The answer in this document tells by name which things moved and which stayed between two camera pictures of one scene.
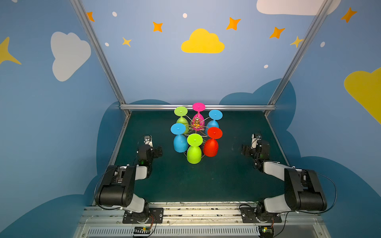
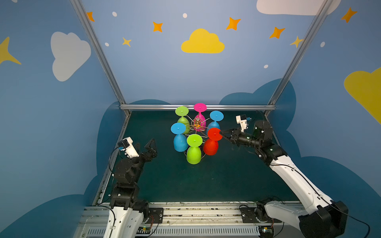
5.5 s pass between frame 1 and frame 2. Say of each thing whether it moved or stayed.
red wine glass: stayed
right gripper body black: moved
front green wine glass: stayed
